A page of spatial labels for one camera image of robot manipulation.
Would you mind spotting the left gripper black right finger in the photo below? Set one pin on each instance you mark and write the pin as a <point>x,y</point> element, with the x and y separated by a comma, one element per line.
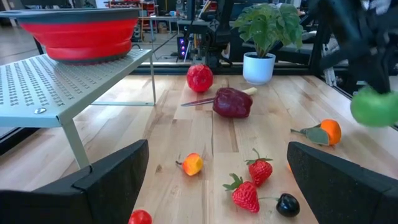
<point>342,186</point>

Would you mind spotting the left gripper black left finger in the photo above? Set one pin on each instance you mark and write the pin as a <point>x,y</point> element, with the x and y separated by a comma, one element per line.
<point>93,193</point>

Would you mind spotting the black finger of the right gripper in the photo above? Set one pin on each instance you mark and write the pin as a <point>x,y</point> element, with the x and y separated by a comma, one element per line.
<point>381,77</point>

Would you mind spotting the green apple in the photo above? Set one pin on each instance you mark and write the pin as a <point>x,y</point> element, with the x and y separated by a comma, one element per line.
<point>373,107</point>

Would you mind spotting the small red cherry tomato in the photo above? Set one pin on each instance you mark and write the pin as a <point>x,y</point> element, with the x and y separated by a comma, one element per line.
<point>140,217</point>

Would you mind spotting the orange mandarin with green leaves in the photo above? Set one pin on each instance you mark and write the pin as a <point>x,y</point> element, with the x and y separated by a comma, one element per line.
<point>332,130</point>

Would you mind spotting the red strawberry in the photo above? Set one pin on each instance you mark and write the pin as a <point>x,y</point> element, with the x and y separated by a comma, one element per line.
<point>245,196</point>
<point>260,171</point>

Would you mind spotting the red collapsible colander bowl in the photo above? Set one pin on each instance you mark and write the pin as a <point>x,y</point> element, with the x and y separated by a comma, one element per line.
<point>77,34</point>

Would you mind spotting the bright red round fruit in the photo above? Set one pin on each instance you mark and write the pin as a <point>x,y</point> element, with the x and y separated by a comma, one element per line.
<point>199,78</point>

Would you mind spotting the small yellow orange peach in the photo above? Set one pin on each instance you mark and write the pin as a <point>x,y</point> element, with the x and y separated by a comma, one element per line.
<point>289,168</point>
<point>192,164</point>

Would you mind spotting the black cherry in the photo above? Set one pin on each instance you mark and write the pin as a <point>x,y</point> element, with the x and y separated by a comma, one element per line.
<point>288,205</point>

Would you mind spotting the green potted plant white pot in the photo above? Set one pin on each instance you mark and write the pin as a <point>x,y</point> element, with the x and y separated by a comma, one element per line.
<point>264,28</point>

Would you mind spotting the pale green perforated metal shelf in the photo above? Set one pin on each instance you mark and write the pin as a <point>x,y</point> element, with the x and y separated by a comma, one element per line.
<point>37,87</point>

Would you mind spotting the dark red bell pepper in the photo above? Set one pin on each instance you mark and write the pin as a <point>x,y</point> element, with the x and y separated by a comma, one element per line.
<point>232,102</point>

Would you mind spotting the black computer purple lights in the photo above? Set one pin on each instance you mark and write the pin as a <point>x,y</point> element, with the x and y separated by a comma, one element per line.
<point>182,48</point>

